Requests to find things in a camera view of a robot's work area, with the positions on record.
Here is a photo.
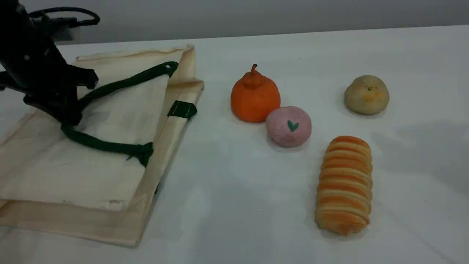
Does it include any beige egg yolk pastry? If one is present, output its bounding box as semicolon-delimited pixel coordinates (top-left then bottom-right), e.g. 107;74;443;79
344;75;390;116

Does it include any orange pear-shaped pastry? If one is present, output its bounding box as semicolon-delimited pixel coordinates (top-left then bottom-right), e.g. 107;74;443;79
230;65;281;123

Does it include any pink round pastry green leaf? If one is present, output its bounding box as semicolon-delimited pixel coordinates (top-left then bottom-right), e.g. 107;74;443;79
266;106;312;148

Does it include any white canvas handbag green handle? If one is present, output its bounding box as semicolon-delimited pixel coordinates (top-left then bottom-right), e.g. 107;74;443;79
0;45;204;247

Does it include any black looped cable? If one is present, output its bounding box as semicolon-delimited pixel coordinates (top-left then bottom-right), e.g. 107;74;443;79
29;7;100;28

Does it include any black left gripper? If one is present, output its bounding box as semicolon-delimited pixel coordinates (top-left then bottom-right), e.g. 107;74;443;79
0;15;99;126

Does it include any long striped golden bread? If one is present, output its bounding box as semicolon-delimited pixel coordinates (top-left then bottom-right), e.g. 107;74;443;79
314;136;373;236

